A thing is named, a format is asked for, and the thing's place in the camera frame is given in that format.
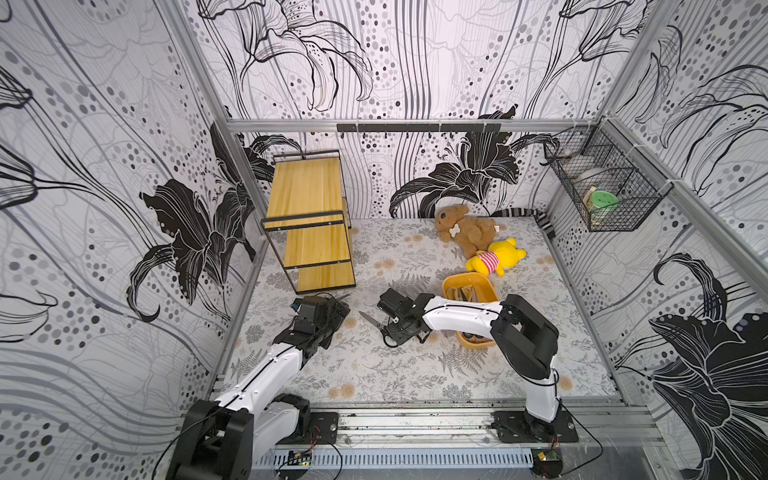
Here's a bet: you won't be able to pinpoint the wooden two-tier shelf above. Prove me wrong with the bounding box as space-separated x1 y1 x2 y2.
261 150 356 294

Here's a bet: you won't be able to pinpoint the black wire basket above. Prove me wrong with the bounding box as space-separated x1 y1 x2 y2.
544 122 670 232

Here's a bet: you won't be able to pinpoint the black wall rail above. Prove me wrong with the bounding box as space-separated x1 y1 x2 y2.
336 122 502 133

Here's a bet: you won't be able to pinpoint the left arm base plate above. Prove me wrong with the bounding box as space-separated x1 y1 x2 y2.
261 393 340 445

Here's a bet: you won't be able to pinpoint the orange storage box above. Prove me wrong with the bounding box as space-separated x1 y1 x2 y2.
442 272 499 350

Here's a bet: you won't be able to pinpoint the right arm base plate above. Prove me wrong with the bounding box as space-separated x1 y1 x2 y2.
491 409 579 445

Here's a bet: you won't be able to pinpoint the yellow plush toy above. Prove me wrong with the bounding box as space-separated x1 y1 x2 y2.
465 238 527 277

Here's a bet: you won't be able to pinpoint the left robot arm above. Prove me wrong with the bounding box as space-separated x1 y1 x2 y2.
166 295 350 479

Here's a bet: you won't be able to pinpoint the striped plush tail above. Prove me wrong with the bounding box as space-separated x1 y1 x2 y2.
491 207 556 240

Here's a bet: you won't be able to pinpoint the floral table mat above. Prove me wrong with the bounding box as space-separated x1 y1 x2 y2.
224 217 601 404

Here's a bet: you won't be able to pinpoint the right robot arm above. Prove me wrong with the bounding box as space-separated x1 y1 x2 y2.
378 288 560 424

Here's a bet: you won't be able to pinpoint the white cable duct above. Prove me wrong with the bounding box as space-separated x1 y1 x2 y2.
253 447 533 471

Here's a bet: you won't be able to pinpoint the small circuit board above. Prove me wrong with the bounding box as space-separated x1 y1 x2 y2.
286 450 313 468

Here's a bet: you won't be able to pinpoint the green lidded container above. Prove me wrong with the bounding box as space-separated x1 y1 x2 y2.
587 190 620 223

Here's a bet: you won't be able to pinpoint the brown teddy bear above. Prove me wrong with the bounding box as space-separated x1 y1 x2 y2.
435 205 499 259

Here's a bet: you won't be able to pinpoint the long black scissors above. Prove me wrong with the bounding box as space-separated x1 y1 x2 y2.
359 311 398 348

